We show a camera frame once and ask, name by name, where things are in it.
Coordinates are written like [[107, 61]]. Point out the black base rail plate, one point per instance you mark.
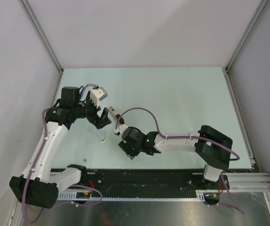
[[150, 183]]

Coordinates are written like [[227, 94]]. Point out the light blue stapler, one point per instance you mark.
[[98, 134]]

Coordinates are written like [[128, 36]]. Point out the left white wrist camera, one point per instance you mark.
[[97, 95]]

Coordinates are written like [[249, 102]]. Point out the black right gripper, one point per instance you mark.
[[124, 145]]

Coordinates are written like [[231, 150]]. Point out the beige black stapler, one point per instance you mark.
[[117, 116]]

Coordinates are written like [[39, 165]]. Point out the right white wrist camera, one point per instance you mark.
[[120, 129]]

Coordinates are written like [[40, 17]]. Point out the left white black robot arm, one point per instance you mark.
[[34, 186]]

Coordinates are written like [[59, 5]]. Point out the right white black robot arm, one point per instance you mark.
[[211, 145]]

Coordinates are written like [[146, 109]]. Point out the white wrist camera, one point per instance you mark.
[[97, 95], [120, 129]]

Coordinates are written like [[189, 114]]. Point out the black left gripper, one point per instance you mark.
[[100, 122]]

